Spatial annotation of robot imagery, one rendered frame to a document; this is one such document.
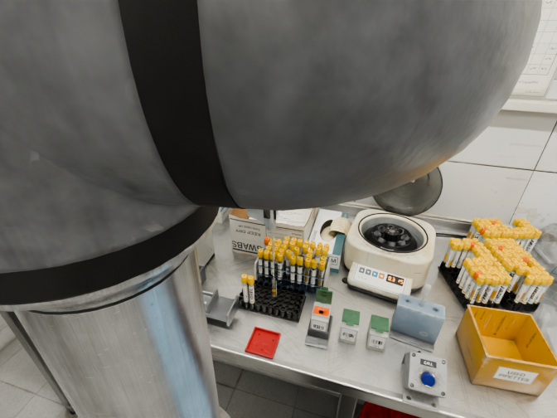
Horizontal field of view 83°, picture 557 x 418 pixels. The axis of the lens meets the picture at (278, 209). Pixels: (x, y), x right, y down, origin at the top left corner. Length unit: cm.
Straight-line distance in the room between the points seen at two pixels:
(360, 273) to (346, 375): 28
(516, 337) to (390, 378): 33
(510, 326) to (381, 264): 31
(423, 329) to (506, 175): 61
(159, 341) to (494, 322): 83
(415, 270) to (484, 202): 44
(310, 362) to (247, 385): 100
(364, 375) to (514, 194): 78
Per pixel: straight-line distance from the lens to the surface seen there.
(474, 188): 124
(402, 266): 92
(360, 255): 93
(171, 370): 19
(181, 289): 16
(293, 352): 81
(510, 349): 96
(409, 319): 83
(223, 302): 85
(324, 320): 77
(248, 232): 98
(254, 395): 174
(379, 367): 82
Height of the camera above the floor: 155
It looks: 32 degrees down
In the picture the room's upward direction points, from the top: straight up
